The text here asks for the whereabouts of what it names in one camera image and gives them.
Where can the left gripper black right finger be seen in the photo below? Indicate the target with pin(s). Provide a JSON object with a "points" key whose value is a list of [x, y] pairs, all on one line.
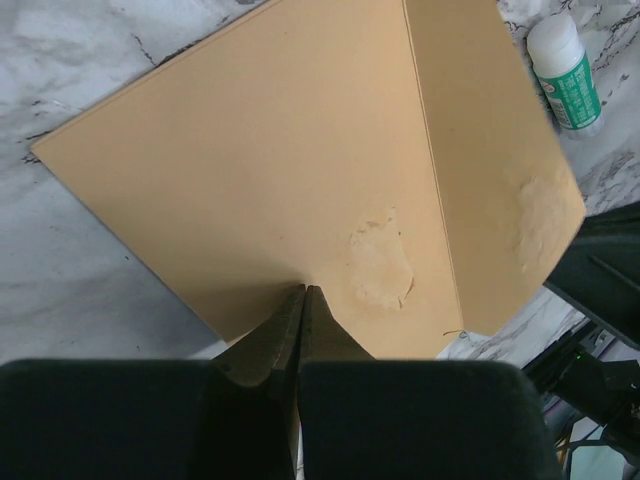
{"points": [[364, 418]]}

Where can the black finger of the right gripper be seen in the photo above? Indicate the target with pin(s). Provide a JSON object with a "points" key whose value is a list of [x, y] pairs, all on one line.
{"points": [[598, 274]]}

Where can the brown kraft envelope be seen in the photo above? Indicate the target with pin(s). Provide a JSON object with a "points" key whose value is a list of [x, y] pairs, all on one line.
{"points": [[393, 153]]}

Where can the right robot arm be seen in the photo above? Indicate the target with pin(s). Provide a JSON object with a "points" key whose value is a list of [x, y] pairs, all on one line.
{"points": [[605, 392]]}

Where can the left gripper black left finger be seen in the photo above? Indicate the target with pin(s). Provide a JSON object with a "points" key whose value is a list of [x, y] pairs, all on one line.
{"points": [[231, 417]]}

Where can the green white glue stick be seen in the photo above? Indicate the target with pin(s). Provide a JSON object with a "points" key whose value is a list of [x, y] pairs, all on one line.
{"points": [[561, 65]]}

